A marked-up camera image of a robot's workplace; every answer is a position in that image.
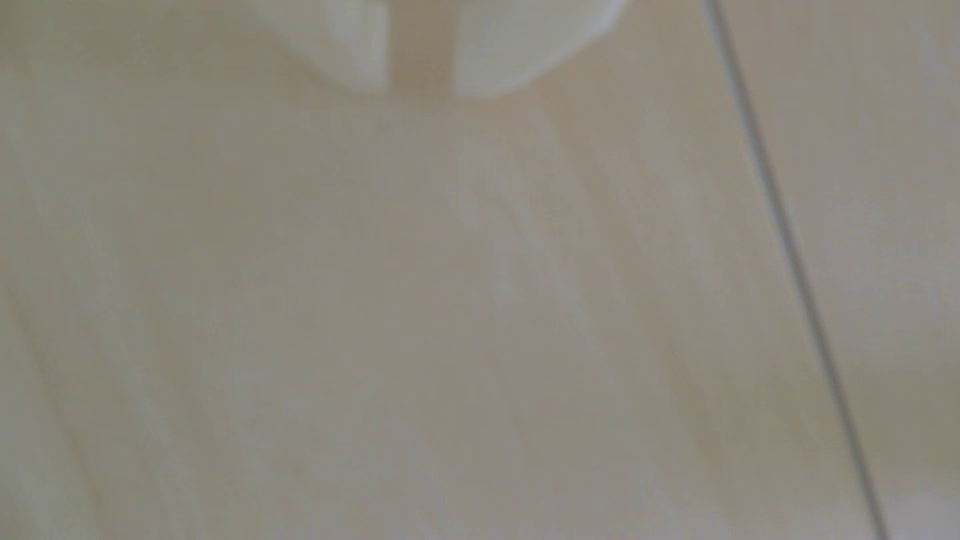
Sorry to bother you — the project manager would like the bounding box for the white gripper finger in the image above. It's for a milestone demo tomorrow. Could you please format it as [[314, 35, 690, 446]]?
[[452, 0, 630, 99], [247, 0, 391, 93]]

